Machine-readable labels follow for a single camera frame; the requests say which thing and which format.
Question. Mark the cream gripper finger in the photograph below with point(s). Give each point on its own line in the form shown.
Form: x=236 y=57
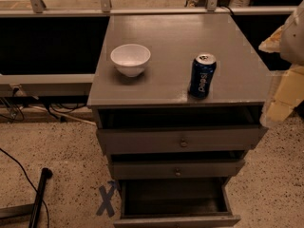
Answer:
x=285 y=94

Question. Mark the blue pepsi can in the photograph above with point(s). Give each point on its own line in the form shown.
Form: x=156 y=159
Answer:
x=203 y=69

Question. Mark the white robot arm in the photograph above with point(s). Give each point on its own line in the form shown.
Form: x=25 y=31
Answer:
x=288 y=40

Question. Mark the grey top drawer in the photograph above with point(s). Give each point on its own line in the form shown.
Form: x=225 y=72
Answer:
x=179 y=129

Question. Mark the grey drawer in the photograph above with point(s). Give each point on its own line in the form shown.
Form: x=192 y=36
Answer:
x=175 y=203
x=176 y=165
x=179 y=129

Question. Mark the grey wooden drawer cabinet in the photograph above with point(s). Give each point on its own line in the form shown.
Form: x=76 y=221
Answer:
x=240 y=79

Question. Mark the grey middle drawer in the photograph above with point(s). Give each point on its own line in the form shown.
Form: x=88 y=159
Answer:
x=176 y=165

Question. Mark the grey bottom drawer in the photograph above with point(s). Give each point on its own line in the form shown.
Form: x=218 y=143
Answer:
x=175 y=203

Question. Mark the white ceramic bowl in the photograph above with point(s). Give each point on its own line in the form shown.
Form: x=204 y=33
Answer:
x=131 y=59

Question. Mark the blue tape cross mark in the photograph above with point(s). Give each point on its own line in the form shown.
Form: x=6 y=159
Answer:
x=106 y=205

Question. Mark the black metal stand leg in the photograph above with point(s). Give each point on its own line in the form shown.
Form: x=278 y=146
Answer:
x=32 y=210

